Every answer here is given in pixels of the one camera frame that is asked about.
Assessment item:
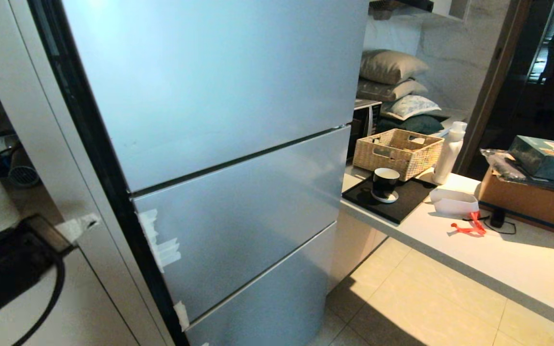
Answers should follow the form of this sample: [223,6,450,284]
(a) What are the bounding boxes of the tan pillow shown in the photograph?
[356,78,428,102]
[359,49,429,86]

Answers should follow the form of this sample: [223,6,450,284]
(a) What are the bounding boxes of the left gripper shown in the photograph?
[0,213,101,333]

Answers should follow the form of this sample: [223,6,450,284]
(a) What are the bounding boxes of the red ribbon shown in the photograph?
[451,211,488,237]

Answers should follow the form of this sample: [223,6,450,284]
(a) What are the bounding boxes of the black mug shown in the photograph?
[372,167,401,199]

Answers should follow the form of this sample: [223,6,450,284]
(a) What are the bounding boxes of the brown door frame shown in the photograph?
[454,0,533,176]

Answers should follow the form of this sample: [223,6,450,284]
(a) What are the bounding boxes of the dark green pillow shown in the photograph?
[376,114,445,136]

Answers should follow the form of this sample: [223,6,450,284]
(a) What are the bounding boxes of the clear plastic bag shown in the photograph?
[479,148,529,183]

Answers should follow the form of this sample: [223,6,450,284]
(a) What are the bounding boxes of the white patterned pillow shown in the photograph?
[381,94,442,121]

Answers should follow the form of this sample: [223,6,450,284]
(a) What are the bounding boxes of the white paper box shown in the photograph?
[429,188,480,217]

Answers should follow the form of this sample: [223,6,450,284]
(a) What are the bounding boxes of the silver fridge door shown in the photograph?
[61,0,370,194]

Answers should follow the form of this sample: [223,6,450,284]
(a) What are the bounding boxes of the white plastic bottle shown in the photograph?
[432,121,468,186]

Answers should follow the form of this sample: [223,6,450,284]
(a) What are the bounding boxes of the grey fridge cabinet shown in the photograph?
[0,0,191,346]

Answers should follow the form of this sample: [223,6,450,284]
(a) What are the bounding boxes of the white counter cabinet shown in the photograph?
[329,209,389,292]

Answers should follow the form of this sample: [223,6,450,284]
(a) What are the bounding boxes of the brown cardboard box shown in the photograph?
[478,167,554,237]

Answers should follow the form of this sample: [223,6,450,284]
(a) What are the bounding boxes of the black counter mat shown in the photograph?
[341,175,438,225]

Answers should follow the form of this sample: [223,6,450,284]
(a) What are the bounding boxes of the woven wicker basket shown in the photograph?
[353,128,445,182]

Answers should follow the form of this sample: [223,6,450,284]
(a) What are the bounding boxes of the white tape piece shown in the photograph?
[173,301,190,332]

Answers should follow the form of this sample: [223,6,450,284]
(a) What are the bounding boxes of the teal gift box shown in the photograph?
[508,135,554,187]

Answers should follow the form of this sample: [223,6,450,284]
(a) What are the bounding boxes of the white tape strips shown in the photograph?
[137,209,182,273]

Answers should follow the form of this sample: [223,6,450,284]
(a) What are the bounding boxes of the silver fridge drawer with tape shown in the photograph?
[132,125,352,323]

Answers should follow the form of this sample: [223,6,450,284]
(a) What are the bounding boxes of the thin black power cord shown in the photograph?
[464,215,517,236]

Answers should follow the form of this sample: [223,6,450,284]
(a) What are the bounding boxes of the white round coaster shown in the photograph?
[370,189,400,204]

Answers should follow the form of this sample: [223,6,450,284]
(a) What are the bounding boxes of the silver microwave oven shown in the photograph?
[346,99,383,162]

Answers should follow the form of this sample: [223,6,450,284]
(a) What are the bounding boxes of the black cable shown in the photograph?
[12,247,66,346]

